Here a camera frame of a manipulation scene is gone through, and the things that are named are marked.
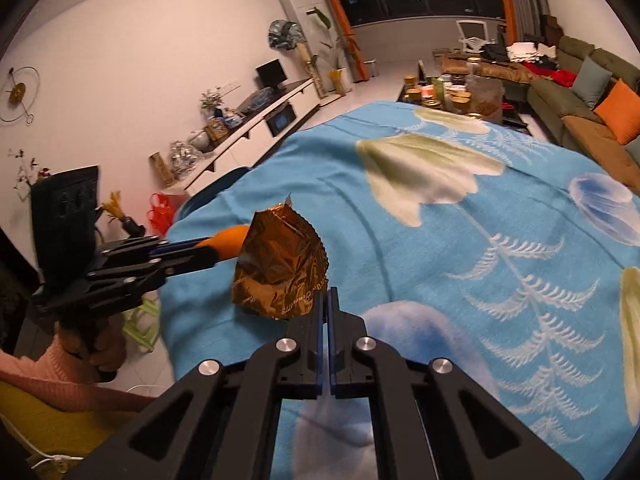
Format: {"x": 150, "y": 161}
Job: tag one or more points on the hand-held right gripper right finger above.
{"x": 334, "y": 340}

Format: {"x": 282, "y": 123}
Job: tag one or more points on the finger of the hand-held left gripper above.
{"x": 175, "y": 245}
{"x": 190, "y": 260}

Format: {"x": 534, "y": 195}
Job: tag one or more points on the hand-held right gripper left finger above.
{"x": 320, "y": 340}

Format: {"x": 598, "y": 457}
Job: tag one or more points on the gold foil wrapper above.
{"x": 280, "y": 265}

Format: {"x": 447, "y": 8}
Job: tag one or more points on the person's left forearm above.
{"x": 50, "y": 380}

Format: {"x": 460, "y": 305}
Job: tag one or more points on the person's left hand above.
{"x": 67, "y": 337}

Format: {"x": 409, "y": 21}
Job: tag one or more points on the red plastic bag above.
{"x": 162, "y": 212}

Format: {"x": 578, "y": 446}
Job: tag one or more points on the dark vase yellow feathers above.
{"x": 127, "y": 222}

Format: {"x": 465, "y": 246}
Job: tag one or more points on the wooden box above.
{"x": 162, "y": 169}

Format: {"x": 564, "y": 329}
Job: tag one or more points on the green stool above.
{"x": 142, "y": 327}

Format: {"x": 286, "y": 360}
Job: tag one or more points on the ceramic pot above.
{"x": 198, "y": 141}

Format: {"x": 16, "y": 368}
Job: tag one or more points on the white tv cabinet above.
{"x": 250, "y": 135}

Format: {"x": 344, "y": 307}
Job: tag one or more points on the blue floral printed blanket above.
{"x": 450, "y": 260}

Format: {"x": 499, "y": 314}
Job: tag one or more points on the small potted plant vase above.
{"x": 214, "y": 105}

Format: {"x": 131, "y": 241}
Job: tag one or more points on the black monitor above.
{"x": 271, "y": 74}

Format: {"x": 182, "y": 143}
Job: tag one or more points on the bamboo tube stand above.
{"x": 314, "y": 72}

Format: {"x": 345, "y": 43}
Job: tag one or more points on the tall plant yellow pot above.
{"x": 337, "y": 80}

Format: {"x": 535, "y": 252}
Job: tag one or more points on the blue grey crumpled bag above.
{"x": 286, "y": 34}

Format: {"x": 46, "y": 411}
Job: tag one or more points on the white standing air conditioner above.
{"x": 312, "y": 25}

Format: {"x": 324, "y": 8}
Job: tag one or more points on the white waste bin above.
{"x": 371, "y": 70}

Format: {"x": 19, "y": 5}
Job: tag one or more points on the cluttered coffee table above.
{"x": 450, "y": 95}

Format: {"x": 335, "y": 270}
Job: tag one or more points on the clear plastic jar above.
{"x": 484, "y": 95}

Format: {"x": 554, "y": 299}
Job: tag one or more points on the brown sofa blanket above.
{"x": 492, "y": 70}

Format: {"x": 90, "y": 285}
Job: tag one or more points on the olive green sofa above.
{"x": 550, "y": 95}

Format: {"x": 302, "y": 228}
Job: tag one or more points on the brown seat cushion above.
{"x": 590, "y": 132}

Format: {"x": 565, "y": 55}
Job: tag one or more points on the white office chair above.
{"x": 472, "y": 35}

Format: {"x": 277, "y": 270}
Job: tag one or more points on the red cloth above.
{"x": 555, "y": 76}

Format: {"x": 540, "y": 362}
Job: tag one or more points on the grey cushion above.
{"x": 591, "y": 82}

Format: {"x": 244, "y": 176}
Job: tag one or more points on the orange cushion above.
{"x": 619, "y": 112}

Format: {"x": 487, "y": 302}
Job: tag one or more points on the dried flower wall decoration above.
{"x": 30, "y": 172}

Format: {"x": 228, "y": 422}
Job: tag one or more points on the round metal wall clock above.
{"x": 17, "y": 92}

